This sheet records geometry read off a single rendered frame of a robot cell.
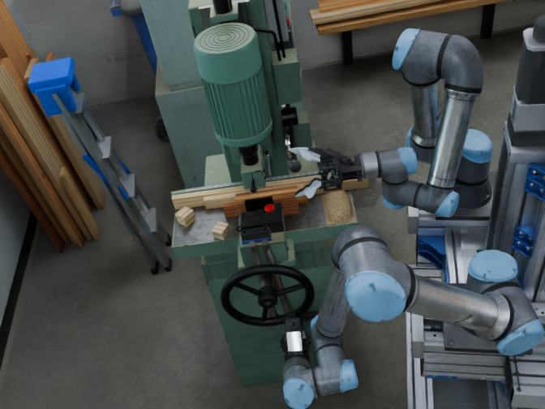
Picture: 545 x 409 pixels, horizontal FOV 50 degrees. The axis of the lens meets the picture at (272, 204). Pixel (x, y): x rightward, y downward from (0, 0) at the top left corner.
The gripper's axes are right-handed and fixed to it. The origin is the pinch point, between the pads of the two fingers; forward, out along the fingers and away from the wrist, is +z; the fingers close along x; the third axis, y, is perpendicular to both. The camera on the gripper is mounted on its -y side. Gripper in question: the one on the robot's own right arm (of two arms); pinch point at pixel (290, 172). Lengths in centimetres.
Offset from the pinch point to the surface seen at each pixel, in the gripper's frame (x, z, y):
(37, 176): 40, 124, -105
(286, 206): 18.1, 2.9, -11.1
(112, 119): 66, 123, -236
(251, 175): 6.2, 12.4, -12.8
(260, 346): 84, 21, -18
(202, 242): 23.8, 31.1, -5.4
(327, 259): 38.8, -8.0, -8.2
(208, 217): 21.5, 29.6, -15.9
